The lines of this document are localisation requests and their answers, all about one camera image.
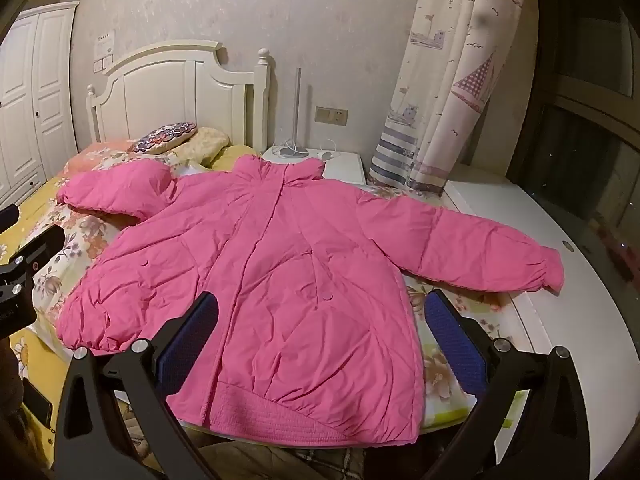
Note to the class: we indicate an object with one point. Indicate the orange pillow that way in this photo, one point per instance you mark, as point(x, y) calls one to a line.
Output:
point(100, 157)

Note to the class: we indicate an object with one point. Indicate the white paper wall notice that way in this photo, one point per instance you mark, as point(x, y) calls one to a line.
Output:
point(105, 43)

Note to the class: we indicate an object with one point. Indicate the white wardrobe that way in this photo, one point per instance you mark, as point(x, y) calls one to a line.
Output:
point(40, 100)

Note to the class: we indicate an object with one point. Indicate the floral bedsheet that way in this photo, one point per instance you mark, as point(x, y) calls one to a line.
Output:
point(82, 240)

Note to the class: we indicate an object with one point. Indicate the grey lamp stand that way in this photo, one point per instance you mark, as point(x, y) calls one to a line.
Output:
point(297, 110)

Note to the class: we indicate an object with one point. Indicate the striped patterned curtain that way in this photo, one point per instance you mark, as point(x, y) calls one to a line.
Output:
point(450, 85)

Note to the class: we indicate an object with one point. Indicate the white wooden headboard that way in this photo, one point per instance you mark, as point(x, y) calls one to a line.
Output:
point(160, 90)

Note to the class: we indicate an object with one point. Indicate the white wall switch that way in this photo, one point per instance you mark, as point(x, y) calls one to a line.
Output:
point(102, 64)

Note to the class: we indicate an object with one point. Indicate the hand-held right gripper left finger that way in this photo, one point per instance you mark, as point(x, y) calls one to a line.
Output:
point(192, 330)

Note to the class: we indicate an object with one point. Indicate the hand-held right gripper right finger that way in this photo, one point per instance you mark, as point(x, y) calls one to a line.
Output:
point(450, 330)

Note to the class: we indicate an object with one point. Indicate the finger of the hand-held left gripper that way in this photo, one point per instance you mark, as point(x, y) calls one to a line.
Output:
point(40, 245)

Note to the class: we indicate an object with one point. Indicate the round metal ledge fitting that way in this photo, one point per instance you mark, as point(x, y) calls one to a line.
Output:
point(567, 245)

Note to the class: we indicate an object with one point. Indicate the white window ledge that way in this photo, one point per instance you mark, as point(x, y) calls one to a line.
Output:
point(575, 305)

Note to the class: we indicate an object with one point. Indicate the gold wall socket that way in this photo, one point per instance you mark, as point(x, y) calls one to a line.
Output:
point(331, 115)

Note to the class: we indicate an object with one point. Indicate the dark window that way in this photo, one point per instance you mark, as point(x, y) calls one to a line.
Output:
point(590, 135)

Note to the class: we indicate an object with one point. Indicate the white nightstand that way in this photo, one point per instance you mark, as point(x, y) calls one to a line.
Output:
point(345, 166)

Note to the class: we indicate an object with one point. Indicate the embroidered round cushion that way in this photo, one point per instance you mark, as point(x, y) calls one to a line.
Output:
point(165, 137)

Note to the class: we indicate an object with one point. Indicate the pink puffer jacket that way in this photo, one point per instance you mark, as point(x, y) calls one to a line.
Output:
point(300, 260)

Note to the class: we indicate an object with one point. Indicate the plain yellow pillow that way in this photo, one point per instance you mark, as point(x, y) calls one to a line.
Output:
point(235, 152)

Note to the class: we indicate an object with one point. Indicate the yellow floral pillow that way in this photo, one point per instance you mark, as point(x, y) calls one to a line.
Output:
point(205, 142)

